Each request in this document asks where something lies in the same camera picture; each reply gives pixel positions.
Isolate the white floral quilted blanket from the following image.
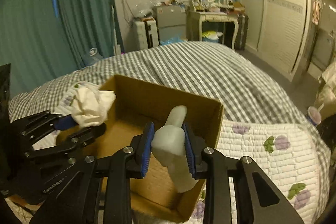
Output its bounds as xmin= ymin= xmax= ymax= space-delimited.
xmin=4 ymin=80 xmax=332 ymax=224

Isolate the teal left window curtain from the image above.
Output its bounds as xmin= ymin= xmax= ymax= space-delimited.
xmin=1 ymin=0 xmax=122 ymax=96

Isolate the brown cardboard box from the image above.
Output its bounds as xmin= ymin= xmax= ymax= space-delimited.
xmin=83 ymin=75 xmax=223 ymax=223

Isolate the white jacket on chair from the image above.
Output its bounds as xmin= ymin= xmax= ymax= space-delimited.
xmin=314 ymin=61 xmax=335 ymax=119

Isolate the white dressing table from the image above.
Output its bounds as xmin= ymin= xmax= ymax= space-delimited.
xmin=186 ymin=11 xmax=239 ymax=50

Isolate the white cloth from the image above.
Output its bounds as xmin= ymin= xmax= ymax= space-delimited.
xmin=71 ymin=87 xmax=116 ymax=128

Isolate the clear water jug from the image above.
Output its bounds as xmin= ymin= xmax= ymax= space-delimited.
xmin=82 ymin=47 xmax=103 ymax=67

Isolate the grey checkered bed cover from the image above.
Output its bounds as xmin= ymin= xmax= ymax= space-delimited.
xmin=9 ymin=42 xmax=319 ymax=137

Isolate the white suitcase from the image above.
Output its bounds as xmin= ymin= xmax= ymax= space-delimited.
xmin=132 ymin=17 xmax=159 ymax=50

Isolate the white sliding wardrobe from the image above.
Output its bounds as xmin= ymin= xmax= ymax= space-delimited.
xmin=241 ymin=0 xmax=312 ymax=81

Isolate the dark suitcase by wardrobe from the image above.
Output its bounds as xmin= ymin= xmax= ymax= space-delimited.
xmin=235 ymin=14 xmax=249 ymax=51

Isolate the purple drink cup with straw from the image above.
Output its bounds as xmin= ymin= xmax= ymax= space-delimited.
xmin=306 ymin=103 xmax=324 ymax=126

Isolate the white translucent soft bottle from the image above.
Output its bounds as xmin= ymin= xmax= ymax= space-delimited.
xmin=151 ymin=105 xmax=198 ymax=193

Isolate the grey mini fridge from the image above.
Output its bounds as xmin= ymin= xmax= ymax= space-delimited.
xmin=154 ymin=5 xmax=186 ymax=42

